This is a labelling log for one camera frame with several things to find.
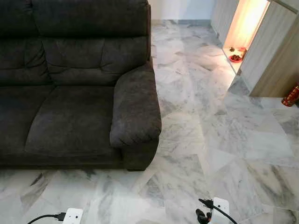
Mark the dark brown fabric sofa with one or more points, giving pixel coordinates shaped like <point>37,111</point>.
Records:
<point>70,116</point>

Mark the small red plate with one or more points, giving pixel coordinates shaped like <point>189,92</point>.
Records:
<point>236,59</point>

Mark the small red cup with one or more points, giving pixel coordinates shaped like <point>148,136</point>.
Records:
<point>242,49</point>

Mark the light wooden cabinet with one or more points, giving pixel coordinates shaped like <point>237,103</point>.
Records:
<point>271,56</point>

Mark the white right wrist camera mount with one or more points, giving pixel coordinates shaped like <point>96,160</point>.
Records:
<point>220,207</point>

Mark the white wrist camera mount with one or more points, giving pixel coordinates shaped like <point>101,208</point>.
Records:
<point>220,207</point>
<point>73,217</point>

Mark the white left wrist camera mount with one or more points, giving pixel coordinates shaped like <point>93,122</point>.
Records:
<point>73,217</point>

